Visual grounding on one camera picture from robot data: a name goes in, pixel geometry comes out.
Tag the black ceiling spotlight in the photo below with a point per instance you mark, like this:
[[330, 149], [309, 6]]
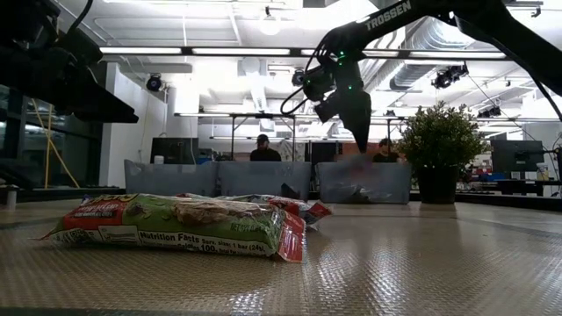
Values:
[[154, 82], [297, 78]]

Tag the dark office desk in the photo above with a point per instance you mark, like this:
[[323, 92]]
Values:
[[518, 186]]

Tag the orange partition panel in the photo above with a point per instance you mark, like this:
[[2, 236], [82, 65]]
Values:
[[349, 151]]

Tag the white post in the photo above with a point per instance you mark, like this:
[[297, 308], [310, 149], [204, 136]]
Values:
[[11, 197]]

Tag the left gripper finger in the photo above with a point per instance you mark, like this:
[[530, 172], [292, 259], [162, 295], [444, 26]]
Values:
[[101, 117], [92, 94]]

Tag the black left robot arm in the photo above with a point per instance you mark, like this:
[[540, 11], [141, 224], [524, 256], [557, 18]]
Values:
[[22, 17]]

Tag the white cup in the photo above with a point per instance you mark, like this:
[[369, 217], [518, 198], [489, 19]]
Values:
[[159, 160]]

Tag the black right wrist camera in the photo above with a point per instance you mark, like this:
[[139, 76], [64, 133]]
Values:
[[328, 109]]

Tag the black metal workstation frame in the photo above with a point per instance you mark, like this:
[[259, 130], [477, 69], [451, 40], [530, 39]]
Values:
[[262, 115]]

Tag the black partition panel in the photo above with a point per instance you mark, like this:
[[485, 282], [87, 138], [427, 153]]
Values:
[[325, 152]]

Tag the tan silicone baking mat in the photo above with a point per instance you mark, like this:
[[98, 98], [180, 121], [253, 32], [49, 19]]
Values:
[[395, 272]]

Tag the black track light cluster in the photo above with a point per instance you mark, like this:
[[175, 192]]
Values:
[[448, 76]]

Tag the dark computer monitor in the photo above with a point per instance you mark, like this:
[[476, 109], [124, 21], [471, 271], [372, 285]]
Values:
[[516, 155]]

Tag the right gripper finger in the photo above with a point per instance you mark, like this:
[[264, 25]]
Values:
[[362, 114], [351, 120]]

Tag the small black track light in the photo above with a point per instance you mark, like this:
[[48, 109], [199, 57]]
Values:
[[489, 112]]

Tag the black computer monitor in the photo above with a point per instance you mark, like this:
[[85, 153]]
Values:
[[175, 151]]

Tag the person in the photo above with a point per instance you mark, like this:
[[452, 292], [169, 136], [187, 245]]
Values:
[[386, 153], [264, 152]]

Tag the blue box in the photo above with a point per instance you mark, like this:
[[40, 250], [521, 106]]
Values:
[[488, 177]]

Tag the clear plastic bottle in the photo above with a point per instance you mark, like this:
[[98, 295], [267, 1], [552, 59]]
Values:
[[542, 172]]

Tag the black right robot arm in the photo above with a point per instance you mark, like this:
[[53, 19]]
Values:
[[439, 13]]

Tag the potted green plant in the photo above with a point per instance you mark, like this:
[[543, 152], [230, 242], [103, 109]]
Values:
[[439, 140]]

